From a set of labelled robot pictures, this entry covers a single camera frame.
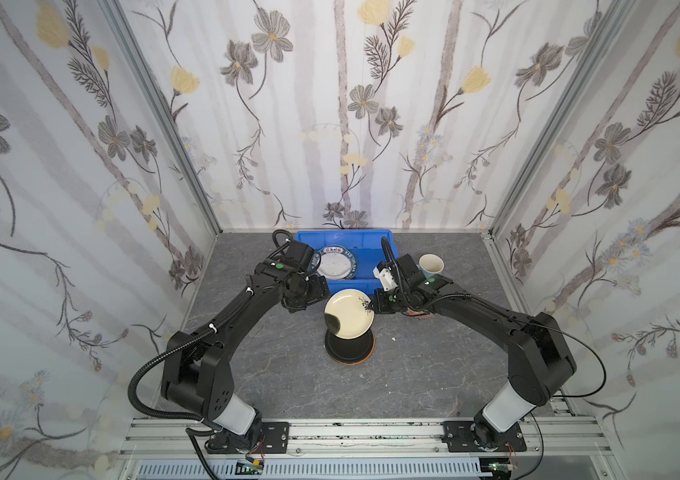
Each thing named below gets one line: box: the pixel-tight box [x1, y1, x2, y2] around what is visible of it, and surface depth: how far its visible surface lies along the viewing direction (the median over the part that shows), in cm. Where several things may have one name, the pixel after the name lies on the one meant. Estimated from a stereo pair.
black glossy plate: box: [324, 329, 376, 366], surface depth 87 cm
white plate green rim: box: [308, 245, 357, 281], surface depth 110 cm
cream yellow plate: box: [324, 289, 375, 340], surface depth 90 cm
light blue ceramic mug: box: [416, 253, 445, 279], surface depth 101 cm
